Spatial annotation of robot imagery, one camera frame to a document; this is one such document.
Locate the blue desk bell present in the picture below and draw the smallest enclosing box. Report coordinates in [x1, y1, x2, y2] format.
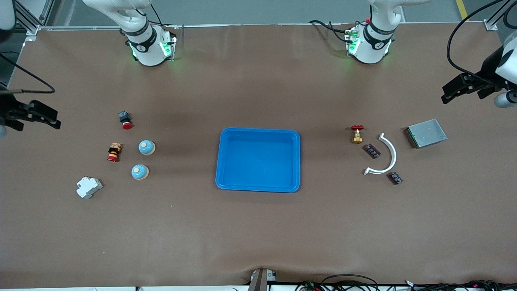
[131, 164, 149, 181]
[138, 139, 156, 156]

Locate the grey metal box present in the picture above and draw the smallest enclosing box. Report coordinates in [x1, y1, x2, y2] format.
[404, 118, 448, 149]

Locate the red emergency button orange base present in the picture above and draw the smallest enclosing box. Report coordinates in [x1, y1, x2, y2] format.
[107, 142, 122, 163]

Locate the white circuit breaker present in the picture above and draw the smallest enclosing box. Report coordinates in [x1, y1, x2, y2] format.
[76, 176, 103, 199]

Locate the white curved plastic piece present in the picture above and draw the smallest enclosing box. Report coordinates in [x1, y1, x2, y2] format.
[364, 133, 397, 175]

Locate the blue plastic tray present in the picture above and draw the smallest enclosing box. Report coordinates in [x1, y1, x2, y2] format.
[215, 128, 301, 193]

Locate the brown table mat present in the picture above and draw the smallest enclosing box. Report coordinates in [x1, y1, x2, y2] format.
[0, 22, 517, 288]

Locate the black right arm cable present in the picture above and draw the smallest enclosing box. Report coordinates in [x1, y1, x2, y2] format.
[0, 53, 56, 95]

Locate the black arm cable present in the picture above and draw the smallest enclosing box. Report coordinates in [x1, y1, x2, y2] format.
[0, 53, 56, 95]
[446, 0, 517, 87]

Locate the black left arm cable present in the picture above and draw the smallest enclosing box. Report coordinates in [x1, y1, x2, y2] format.
[446, 0, 517, 87]

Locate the aluminium frame profile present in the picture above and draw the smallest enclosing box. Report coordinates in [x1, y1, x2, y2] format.
[14, 0, 55, 35]
[485, 0, 517, 31]

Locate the black base cable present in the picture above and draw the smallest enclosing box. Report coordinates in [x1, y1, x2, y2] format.
[309, 19, 352, 43]

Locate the black cable bundle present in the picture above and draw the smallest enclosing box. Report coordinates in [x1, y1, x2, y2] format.
[295, 274, 517, 291]

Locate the metal edge bracket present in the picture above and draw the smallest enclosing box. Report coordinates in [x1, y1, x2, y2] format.
[248, 269, 277, 291]

